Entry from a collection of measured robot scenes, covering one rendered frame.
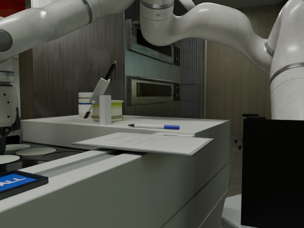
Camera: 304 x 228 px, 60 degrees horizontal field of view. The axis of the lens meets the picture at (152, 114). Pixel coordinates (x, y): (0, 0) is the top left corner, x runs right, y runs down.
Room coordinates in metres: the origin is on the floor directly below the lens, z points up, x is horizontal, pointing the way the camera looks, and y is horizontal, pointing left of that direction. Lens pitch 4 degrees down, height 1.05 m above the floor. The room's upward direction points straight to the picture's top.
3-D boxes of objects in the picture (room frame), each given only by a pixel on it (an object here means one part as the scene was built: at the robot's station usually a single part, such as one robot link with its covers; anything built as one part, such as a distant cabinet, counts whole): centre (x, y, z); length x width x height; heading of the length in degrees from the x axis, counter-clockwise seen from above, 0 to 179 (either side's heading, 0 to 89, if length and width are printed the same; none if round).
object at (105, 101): (0.76, 0.15, 1.03); 0.06 x 0.04 x 0.13; 61
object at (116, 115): (0.86, 0.15, 1.00); 0.07 x 0.07 x 0.07; 53
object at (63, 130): (0.89, 0.09, 0.89); 0.62 x 0.35 x 0.14; 61
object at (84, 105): (1.04, 0.26, 1.01); 0.07 x 0.07 x 0.10
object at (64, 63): (3.23, 0.30, 1.12); 1.74 x 1.34 x 2.24; 157
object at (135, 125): (0.67, 0.00, 0.97); 0.14 x 0.01 x 0.01; 69
